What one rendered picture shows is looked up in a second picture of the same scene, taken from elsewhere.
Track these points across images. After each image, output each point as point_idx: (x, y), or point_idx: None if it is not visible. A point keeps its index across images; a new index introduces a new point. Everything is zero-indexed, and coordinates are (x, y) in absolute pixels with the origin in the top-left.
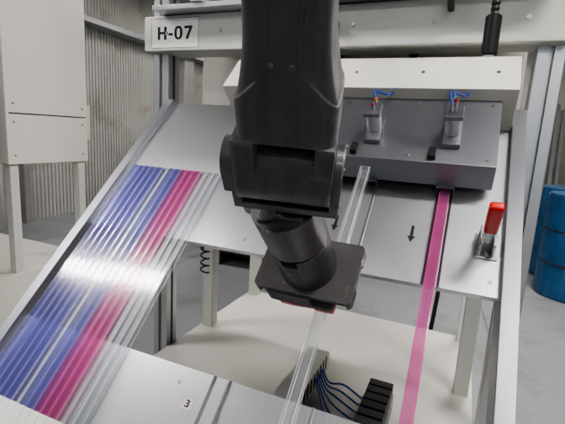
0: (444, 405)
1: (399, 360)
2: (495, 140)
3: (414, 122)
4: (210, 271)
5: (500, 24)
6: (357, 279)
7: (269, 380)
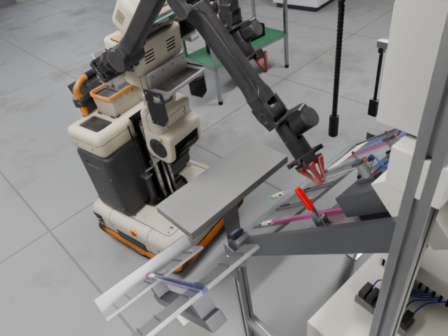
0: None
1: None
2: (351, 194)
3: None
4: None
5: (329, 121)
6: (291, 164)
7: (441, 273)
